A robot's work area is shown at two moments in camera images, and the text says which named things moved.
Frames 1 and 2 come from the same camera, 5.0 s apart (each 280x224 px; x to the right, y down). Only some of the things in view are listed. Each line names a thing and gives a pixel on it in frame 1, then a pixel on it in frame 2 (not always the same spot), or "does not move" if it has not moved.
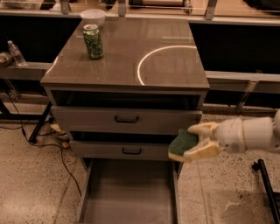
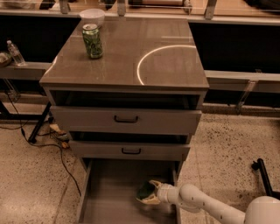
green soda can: (93, 40) does not move
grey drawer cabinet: (150, 83) does not move
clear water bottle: (16, 53) does not move
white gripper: (231, 135) -> (164, 192)
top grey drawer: (122, 119) does not move
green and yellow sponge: (180, 143) -> (146, 189)
